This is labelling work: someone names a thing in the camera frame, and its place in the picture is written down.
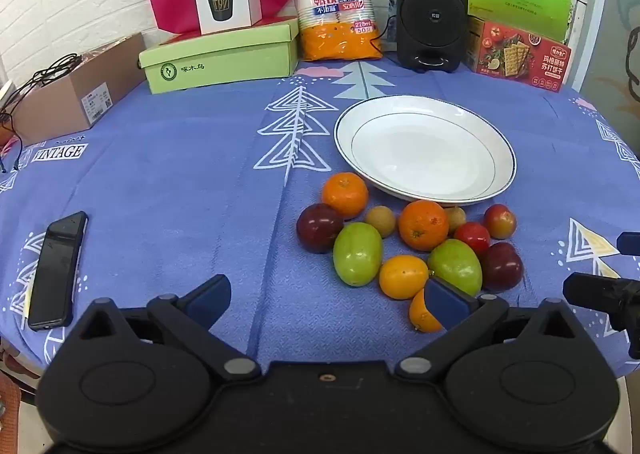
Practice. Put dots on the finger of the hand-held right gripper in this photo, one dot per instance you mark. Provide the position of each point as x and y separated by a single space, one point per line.
600 291
630 243

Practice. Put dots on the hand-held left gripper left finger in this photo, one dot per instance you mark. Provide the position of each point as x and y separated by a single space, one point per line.
207 301

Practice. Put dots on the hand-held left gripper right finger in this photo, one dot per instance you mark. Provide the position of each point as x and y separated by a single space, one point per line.
447 304

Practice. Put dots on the yellow orange citrus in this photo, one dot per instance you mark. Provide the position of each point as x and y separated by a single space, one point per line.
420 315
403 276

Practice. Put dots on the dark purple plum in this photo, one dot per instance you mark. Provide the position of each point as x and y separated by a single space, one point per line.
501 266
320 228

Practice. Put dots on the small red tomato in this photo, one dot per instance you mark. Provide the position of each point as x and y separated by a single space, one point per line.
472 236

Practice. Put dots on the white plate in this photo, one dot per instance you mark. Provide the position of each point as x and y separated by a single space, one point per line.
425 149

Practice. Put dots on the orange tangerine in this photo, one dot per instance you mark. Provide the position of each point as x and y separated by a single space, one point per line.
424 225
345 194

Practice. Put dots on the small brown longan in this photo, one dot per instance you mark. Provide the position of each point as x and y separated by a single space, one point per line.
380 220
456 218

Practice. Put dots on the red-green small apple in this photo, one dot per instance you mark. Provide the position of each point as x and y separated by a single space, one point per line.
500 220

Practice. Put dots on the blue printed tablecloth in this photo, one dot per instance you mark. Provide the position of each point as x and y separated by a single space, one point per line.
175 184

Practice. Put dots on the black smartphone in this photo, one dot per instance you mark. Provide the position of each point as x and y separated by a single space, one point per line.
57 269

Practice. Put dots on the red cracker box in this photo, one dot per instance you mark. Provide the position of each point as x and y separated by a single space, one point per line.
515 59

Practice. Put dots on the orange woven item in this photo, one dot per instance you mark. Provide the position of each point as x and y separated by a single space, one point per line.
7 401

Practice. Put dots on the green shoebox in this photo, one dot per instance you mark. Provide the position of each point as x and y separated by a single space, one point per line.
225 59

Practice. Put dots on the labelled cardboard box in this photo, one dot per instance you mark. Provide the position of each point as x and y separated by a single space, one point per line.
75 94

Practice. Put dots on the black speaker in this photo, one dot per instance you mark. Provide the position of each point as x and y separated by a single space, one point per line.
432 9

